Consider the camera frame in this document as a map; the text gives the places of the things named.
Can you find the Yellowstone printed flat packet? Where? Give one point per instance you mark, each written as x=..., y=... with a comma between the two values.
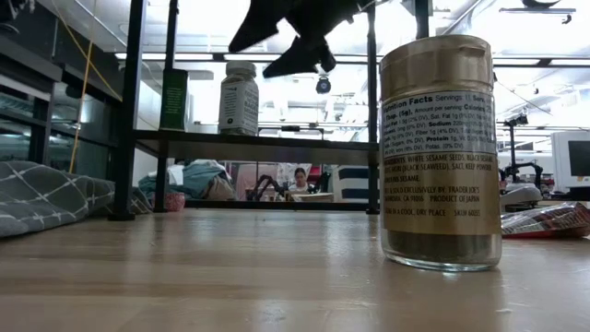
x=548, y=221

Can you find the grey checked cloth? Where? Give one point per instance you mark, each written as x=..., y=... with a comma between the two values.
x=46, y=198

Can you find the wooden shelf unit black frame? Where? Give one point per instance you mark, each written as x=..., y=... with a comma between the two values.
x=124, y=138

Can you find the person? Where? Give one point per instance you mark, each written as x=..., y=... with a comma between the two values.
x=299, y=181

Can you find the black camera stand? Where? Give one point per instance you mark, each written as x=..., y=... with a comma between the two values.
x=512, y=147

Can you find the teal and white cloth pile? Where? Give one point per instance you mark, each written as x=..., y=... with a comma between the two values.
x=203, y=177

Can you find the black aluminium rig frame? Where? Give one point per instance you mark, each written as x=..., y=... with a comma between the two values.
x=276, y=205

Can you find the black ceiling fixture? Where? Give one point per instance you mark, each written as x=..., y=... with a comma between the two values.
x=539, y=3

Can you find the small pink patterned cup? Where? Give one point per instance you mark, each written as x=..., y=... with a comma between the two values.
x=174, y=202

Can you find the dark glass-front cabinet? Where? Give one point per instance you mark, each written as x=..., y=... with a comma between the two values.
x=27, y=55

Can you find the navy white striped box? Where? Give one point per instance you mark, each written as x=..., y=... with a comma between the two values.
x=350, y=182

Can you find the dark green spice box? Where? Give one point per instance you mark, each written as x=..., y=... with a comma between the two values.
x=173, y=99

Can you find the white plastic device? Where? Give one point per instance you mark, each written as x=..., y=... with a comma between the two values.
x=518, y=193

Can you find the black background robot arm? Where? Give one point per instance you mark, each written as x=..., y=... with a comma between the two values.
x=525, y=166
x=263, y=184

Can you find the white computer monitor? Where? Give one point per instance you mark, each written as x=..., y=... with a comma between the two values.
x=574, y=159

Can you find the white lid spice jar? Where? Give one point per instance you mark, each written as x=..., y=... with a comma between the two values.
x=239, y=101

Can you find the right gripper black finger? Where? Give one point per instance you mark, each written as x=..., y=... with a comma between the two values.
x=304, y=55
x=265, y=25

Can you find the black round ceiling camera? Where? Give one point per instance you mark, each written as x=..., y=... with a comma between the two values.
x=323, y=85

